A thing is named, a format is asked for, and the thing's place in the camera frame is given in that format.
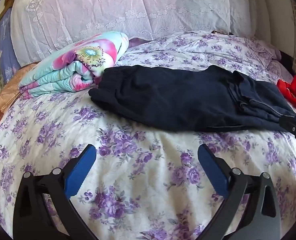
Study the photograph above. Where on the white lace pillow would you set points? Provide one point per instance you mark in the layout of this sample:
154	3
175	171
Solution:
127	12

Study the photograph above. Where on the dark navy pants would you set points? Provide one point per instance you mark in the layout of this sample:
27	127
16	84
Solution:
168	97

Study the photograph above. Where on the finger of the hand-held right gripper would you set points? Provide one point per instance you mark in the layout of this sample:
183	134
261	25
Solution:
294	127

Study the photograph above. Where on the blue patterned pillow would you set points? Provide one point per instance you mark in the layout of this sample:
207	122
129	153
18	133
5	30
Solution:
7	52

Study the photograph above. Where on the orange brown pillow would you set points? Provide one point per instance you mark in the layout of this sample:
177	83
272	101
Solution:
2	102

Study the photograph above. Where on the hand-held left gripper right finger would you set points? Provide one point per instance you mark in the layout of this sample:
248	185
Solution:
211	166

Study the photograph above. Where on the folded floral quilt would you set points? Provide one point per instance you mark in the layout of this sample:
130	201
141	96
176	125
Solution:
70	66

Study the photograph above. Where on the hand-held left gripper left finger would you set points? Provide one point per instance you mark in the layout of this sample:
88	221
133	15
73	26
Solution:
82	166

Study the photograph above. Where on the red cloth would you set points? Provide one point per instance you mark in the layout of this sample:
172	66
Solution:
289	93

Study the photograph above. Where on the lavender floral pillow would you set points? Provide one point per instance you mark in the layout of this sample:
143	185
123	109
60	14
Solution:
264	52

